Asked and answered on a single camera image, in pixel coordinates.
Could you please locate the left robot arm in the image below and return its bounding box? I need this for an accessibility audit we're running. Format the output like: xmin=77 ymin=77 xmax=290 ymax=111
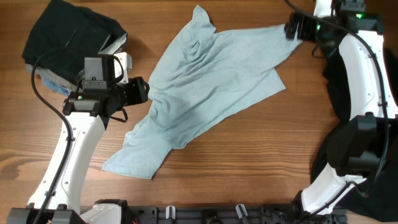
xmin=7 ymin=52 xmax=149 ymax=223

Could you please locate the blue folded denim garment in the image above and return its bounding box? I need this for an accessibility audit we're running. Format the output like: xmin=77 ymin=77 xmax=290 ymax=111
xmin=41 ymin=77 xmax=72 ymax=96

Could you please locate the black garment under t-shirt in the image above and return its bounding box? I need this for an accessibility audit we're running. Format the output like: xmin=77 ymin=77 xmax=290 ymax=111
xmin=311 ymin=58 xmax=397 ymax=222

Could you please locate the light blue t-shirt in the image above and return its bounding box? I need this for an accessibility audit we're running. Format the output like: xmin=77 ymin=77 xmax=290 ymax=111
xmin=102 ymin=6 xmax=300 ymax=179

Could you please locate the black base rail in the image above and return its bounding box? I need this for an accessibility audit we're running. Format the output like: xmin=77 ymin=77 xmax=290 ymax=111
xmin=77 ymin=198 xmax=348 ymax=224

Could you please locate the black folded garment on stack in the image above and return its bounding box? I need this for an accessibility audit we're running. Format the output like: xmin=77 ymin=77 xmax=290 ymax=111
xmin=22 ymin=1 xmax=127 ymax=85

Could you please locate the grey folded garment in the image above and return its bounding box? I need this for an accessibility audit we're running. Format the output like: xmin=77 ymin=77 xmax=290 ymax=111
xmin=35 ymin=33 xmax=127 ymax=91

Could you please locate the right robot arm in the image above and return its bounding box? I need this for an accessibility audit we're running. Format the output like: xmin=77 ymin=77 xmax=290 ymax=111
xmin=285 ymin=1 xmax=397 ymax=222

